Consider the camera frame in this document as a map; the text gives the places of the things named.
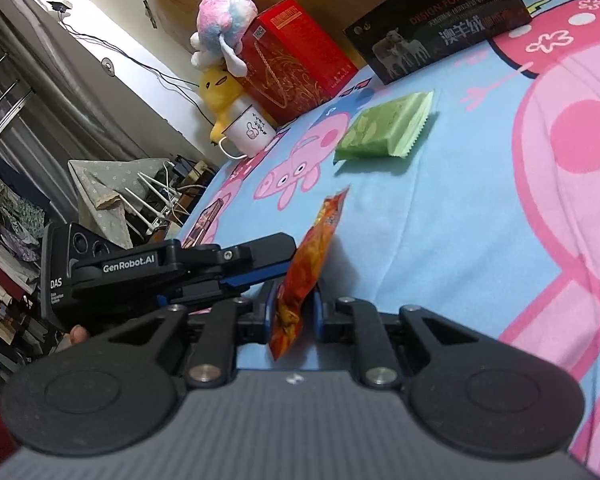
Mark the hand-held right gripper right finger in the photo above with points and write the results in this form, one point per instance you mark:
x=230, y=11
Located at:
x=318, y=312

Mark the cluttered shelf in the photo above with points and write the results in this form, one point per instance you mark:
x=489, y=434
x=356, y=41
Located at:
x=10, y=260

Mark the printed blanket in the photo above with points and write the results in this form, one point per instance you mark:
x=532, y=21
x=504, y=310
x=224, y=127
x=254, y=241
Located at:
x=480, y=210

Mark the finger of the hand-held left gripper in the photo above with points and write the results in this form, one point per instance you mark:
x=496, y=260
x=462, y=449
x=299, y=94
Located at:
x=260, y=257
x=245, y=284

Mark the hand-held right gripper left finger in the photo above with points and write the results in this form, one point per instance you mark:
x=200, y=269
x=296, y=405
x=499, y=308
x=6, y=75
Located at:
x=269, y=310

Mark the white enamel mug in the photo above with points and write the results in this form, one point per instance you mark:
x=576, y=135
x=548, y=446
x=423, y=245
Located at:
x=247, y=130

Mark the orange snack packet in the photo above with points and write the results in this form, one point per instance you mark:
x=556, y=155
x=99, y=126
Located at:
x=305, y=270

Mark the power strip with plugs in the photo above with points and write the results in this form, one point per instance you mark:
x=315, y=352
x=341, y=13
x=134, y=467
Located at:
x=192, y=175

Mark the person's left hand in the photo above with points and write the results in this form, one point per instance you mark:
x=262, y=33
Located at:
x=79, y=335

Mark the yellow plush toy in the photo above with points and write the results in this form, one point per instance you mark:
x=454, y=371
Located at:
x=220, y=92

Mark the pastel plush toy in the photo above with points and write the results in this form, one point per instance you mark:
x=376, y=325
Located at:
x=225, y=15

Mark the red cardboard box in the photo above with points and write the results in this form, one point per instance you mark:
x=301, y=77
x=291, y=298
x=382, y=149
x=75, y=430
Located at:
x=295, y=60

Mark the grey curtain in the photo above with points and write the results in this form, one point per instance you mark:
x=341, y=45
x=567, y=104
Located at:
x=55, y=100

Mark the grey patterned cloth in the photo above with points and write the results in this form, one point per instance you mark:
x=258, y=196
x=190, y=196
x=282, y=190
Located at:
x=105, y=185

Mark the light green snack packet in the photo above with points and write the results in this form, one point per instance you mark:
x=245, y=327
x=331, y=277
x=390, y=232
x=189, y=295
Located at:
x=385, y=127

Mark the black cardboard box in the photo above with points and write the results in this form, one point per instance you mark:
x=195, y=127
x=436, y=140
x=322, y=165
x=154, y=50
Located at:
x=445, y=15

